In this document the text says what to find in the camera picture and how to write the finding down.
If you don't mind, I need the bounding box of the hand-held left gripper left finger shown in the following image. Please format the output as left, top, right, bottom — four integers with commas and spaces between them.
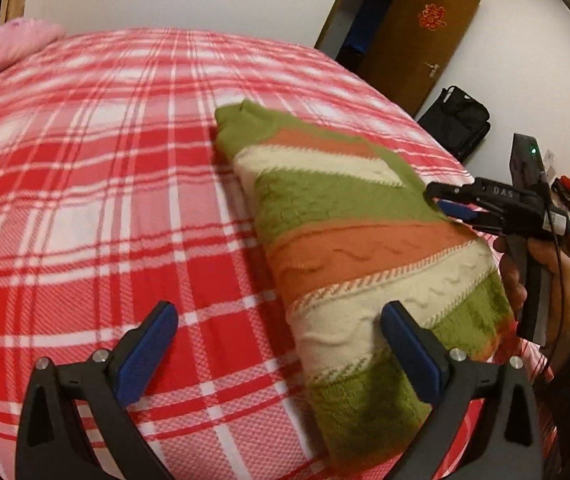
15, 301, 180, 480

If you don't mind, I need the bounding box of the person's right hand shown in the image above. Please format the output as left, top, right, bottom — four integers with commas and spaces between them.
494, 235, 570, 344

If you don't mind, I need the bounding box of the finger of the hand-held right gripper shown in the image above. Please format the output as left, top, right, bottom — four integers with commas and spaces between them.
425, 180, 476, 204
437, 199, 504, 234

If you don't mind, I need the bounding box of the black cable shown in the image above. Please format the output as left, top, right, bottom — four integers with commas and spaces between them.
537, 170, 568, 371

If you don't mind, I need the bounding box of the bed with red plaid sheet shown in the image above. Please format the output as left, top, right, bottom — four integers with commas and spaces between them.
0, 27, 556, 480

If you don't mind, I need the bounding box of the red paper door decoration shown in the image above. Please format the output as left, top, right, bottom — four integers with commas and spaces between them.
417, 4, 446, 31

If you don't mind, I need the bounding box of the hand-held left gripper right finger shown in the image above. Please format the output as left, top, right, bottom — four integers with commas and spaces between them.
381, 301, 546, 480

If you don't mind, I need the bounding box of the black bag by wall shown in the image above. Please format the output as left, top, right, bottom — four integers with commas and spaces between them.
416, 86, 492, 163

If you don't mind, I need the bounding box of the brown wooden door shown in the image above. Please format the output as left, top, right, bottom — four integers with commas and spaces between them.
360, 0, 482, 118

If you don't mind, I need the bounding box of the pink folded quilt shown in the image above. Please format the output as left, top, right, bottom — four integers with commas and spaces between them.
0, 17, 67, 86

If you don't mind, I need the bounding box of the brown door frame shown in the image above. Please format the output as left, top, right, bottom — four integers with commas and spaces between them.
314, 0, 426, 68

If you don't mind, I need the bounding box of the green striped knit sweater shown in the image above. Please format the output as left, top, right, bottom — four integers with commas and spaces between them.
213, 99, 518, 476

